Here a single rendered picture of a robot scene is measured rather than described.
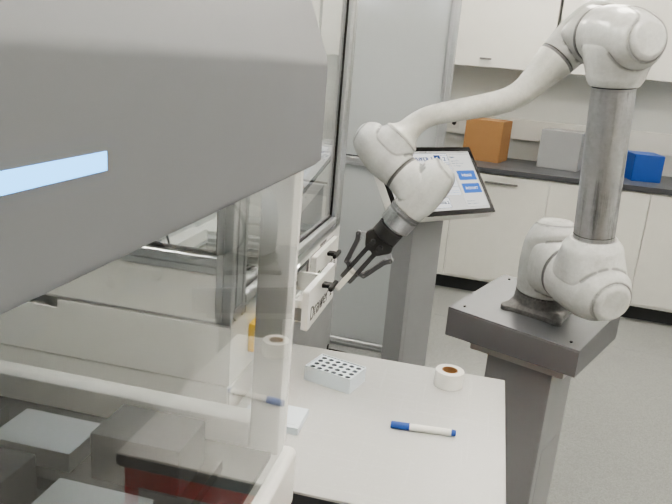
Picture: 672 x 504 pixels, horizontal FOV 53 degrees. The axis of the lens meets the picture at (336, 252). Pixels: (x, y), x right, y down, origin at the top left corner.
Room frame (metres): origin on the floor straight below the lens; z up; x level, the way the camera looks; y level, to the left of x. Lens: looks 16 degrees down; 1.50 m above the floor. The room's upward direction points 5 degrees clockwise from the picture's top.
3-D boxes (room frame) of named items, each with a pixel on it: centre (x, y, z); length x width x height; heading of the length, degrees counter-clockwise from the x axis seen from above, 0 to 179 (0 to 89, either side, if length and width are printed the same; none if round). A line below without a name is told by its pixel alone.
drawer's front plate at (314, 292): (1.77, 0.04, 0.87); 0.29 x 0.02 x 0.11; 168
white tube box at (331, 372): (1.48, -0.02, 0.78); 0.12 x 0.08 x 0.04; 62
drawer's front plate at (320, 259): (2.09, 0.03, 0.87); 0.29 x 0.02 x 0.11; 168
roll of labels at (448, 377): (1.51, -0.30, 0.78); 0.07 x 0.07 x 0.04
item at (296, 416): (1.28, 0.10, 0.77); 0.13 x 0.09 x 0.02; 79
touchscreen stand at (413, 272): (2.67, -0.36, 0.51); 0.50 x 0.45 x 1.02; 35
